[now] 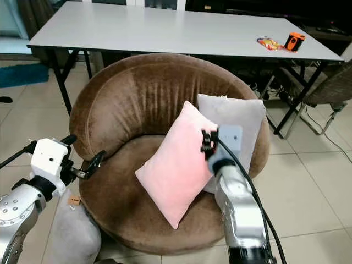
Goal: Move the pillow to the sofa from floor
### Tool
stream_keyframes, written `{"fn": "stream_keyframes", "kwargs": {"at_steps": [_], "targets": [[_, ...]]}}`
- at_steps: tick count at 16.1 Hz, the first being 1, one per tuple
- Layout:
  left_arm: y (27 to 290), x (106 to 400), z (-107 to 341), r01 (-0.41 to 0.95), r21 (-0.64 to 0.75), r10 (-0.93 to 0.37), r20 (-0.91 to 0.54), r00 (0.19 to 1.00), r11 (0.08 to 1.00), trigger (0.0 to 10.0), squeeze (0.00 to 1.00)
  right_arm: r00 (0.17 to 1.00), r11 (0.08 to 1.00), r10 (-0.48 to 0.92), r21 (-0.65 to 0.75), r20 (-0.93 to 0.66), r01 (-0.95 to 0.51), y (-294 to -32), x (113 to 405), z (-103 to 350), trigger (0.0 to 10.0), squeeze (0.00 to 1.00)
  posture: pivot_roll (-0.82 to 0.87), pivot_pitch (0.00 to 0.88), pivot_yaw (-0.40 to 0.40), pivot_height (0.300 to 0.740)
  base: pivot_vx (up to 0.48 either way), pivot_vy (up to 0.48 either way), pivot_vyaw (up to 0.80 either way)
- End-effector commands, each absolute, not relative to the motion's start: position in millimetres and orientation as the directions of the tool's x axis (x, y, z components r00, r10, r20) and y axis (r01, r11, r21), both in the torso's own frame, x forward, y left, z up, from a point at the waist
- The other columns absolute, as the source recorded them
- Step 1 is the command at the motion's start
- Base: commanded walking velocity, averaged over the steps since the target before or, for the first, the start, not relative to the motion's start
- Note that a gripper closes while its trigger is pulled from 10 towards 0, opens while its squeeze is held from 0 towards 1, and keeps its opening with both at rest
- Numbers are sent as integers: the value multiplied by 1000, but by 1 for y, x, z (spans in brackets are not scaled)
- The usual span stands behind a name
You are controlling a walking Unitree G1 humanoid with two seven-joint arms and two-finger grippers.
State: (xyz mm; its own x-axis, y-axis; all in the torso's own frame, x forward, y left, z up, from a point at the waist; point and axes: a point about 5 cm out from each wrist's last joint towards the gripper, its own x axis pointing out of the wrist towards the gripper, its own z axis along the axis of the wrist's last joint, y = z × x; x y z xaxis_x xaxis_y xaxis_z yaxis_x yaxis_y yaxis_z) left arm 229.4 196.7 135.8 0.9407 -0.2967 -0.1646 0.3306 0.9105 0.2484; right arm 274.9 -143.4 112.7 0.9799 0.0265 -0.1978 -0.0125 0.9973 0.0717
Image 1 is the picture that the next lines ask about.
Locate pink velvet pillow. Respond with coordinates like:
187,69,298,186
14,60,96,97
135,101,221,230

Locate grey square pillow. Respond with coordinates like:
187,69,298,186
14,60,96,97
197,93,266,193

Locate grey plush pillow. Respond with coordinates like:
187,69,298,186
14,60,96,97
47,190,102,264

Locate brown round velvet sofa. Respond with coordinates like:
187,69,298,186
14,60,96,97
69,53,271,256

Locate blue shaggy rug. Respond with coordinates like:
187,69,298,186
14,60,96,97
0,62,50,89

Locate colourful snack packet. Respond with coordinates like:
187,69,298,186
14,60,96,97
256,36,285,51

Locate dark brown curtain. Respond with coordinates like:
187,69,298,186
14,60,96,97
16,0,57,68

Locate white folding table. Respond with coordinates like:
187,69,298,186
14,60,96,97
27,1,344,138

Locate orange and black speaker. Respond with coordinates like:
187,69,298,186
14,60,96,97
284,32,306,52

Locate brown wicker chair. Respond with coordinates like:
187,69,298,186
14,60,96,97
286,58,352,137

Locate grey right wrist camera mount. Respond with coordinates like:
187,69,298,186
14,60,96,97
217,125,244,160

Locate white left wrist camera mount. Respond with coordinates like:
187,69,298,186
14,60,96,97
30,139,70,185

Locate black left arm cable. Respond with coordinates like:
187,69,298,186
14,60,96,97
0,142,35,169

